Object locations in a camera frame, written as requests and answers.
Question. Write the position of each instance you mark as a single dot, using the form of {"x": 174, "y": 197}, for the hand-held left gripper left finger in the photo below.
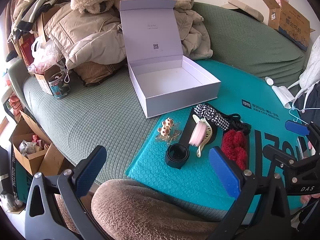
{"x": 90, "y": 171}

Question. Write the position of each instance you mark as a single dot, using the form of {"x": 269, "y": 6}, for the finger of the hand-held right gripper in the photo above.
{"x": 297, "y": 128}
{"x": 277, "y": 153}

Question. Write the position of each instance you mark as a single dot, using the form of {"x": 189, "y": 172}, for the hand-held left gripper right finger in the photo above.
{"x": 225, "y": 172}

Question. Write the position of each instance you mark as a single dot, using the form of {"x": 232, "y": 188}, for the red fuzzy scrunchie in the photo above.
{"x": 235, "y": 145}

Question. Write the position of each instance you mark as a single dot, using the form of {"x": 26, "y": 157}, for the cream claw clip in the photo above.
{"x": 201, "y": 152}

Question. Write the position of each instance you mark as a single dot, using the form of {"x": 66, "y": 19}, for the black slap band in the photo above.
{"x": 176, "y": 155}

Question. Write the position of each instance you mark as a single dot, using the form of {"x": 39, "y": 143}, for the black claw clip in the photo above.
{"x": 231, "y": 118}

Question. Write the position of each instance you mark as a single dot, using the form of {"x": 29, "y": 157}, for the checkered scrunchie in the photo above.
{"x": 212, "y": 112}

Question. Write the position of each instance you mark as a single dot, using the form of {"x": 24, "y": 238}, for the bear hair clip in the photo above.
{"x": 166, "y": 128}

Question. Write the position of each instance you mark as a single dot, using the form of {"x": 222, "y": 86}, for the white gift box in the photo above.
{"x": 162, "y": 85}

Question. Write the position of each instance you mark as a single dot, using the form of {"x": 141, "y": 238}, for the person's right hand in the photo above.
{"x": 308, "y": 199}

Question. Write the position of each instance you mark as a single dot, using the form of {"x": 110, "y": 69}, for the dark garment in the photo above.
{"x": 310, "y": 100}

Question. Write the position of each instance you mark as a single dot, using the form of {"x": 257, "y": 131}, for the white packet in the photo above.
{"x": 282, "y": 96}

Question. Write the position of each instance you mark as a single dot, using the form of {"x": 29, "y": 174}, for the open cardboard box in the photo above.
{"x": 50, "y": 157}

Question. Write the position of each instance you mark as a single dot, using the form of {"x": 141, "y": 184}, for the teal bubble mailer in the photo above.
{"x": 175, "y": 180}

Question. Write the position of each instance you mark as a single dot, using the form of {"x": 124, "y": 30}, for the green covered sofa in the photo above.
{"x": 87, "y": 120}

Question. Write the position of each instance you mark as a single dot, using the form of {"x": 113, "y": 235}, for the white bottle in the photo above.
{"x": 269, "y": 80}

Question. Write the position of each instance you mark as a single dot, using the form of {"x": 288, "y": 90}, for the teal printed bag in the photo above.
{"x": 17, "y": 177}

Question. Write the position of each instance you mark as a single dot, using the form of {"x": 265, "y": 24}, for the brown pillow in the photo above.
{"x": 97, "y": 72}

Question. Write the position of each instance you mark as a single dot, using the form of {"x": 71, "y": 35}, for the small cardboard box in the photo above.
{"x": 42, "y": 82}

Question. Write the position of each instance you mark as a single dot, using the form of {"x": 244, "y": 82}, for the printed cardboard box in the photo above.
{"x": 292, "y": 20}

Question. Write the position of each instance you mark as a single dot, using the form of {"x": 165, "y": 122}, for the clear plastic bag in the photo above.
{"x": 45, "y": 55}

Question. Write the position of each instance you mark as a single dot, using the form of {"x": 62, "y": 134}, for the beige puffer coat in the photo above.
{"x": 82, "y": 37}

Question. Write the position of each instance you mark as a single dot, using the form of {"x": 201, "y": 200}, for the red box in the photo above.
{"x": 27, "y": 50}

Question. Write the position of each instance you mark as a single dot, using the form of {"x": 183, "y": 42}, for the black and white garment pile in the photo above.
{"x": 37, "y": 5}

